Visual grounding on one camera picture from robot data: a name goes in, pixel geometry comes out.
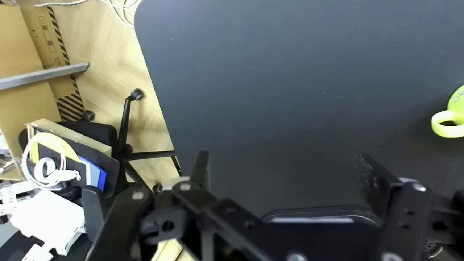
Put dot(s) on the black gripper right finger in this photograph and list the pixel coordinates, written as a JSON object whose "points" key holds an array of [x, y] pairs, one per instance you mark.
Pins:
{"points": [[381, 185]]}

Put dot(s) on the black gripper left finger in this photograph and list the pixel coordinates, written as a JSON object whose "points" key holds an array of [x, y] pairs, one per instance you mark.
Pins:
{"points": [[201, 168]]}

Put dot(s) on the yellow-green printed mug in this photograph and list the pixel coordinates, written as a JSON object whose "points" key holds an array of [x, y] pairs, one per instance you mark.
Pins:
{"points": [[451, 124]]}

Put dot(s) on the flat box with blue print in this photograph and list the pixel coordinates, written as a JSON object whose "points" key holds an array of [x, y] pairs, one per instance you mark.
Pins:
{"points": [[91, 168]]}

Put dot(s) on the brown cardboard box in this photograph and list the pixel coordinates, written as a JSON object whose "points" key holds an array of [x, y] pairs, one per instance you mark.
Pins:
{"points": [[23, 103]]}

